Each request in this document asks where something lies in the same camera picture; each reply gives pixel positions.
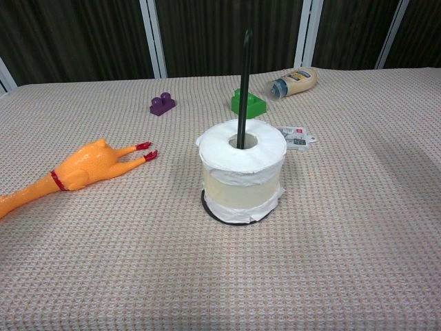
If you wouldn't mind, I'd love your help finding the white paper towel roll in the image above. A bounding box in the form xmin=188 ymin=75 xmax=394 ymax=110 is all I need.
xmin=195 ymin=119 xmax=288 ymax=225

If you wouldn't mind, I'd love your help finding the green toy building block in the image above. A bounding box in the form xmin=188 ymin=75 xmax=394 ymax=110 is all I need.
xmin=230 ymin=88 xmax=269 ymax=121

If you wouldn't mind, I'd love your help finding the clear packaged ruler set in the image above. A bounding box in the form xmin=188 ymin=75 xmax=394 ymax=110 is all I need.
xmin=277 ymin=126 xmax=317 ymax=151

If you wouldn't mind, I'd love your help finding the purple toy building block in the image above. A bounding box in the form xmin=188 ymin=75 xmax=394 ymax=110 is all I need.
xmin=149 ymin=92 xmax=176 ymax=117

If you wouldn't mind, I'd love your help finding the cream squeeze sauce bottle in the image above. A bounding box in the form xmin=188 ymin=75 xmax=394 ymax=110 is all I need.
xmin=268 ymin=67 xmax=320 ymax=101

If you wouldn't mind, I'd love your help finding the beige waffle-weave tablecloth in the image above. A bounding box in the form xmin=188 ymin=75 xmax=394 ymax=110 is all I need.
xmin=0 ymin=67 xmax=441 ymax=331

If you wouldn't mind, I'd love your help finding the orange rubber chicken toy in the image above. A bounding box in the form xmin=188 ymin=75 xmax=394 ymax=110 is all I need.
xmin=0 ymin=137 xmax=159 ymax=220

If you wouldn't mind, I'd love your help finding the black wire roll holder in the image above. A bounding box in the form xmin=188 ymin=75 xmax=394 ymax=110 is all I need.
xmin=201 ymin=29 xmax=276 ymax=228

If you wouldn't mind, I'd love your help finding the white partition frame post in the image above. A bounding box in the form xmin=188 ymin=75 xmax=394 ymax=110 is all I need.
xmin=0 ymin=57 xmax=17 ymax=94
xmin=139 ymin=0 xmax=169 ymax=79
xmin=294 ymin=0 xmax=325 ymax=69
xmin=374 ymin=0 xmax=411 ymax=69

